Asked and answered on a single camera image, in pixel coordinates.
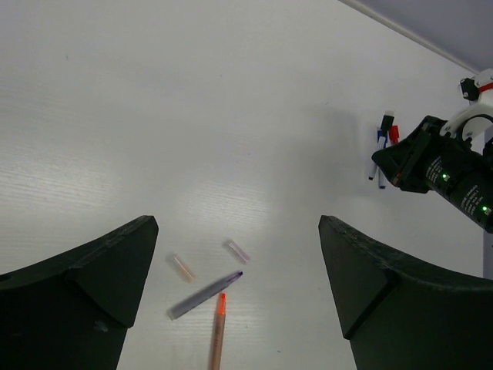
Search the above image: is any aluminium frame rail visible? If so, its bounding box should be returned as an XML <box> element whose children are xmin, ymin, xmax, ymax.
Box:
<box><xmin>342</xmin><ymin>0</ymin><xmax>480</xmax><ymax>72</ymax></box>

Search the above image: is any blue marker pen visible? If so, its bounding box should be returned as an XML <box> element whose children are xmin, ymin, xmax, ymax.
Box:
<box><xmin>374</xmin><ymin>129</ymin><xmax>387</xmax><ymax>190</ymax></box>

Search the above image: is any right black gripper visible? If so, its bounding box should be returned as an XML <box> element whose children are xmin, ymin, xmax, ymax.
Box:
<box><xmin>371</xmin><ymin>116</ymin><xmax>492</xmax><ymax>232</ymax></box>

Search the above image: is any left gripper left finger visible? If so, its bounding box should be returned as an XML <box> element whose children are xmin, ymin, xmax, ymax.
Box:
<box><xmin>1</xmin><ymin>216</ymin><xmax>159</xmax><ymax>369</ymax></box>

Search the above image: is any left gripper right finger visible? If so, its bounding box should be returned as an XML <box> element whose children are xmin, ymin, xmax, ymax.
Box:
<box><xmin>318</xmin><ymin>216</ymin><xmax>492</xmax><ymax>369</ymax></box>

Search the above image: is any purple highlighter pen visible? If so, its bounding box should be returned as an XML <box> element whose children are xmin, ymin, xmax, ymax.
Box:
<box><xmin>167</xmin><ymin>271</ymin><xmax>243</xmax><ymax>320</ymax></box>

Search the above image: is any black marker pen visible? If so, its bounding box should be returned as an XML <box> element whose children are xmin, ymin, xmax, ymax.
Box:
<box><xmin>366</xmin><ymin>138</ymin><xmax>387</xmax><ymax>181</ymax></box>

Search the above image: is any orange highlighter pen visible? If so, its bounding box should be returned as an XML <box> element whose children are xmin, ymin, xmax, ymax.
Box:
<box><xmin>209</xmin><ymin>292</ymin><xmax>226</xmax><ymax>370</ymax></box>

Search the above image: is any black pen cap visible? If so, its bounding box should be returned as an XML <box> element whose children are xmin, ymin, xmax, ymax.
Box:
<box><xmin>380</xmin><ymin>113</ymin><xmax>394</xmax><ymax>136</ymax></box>

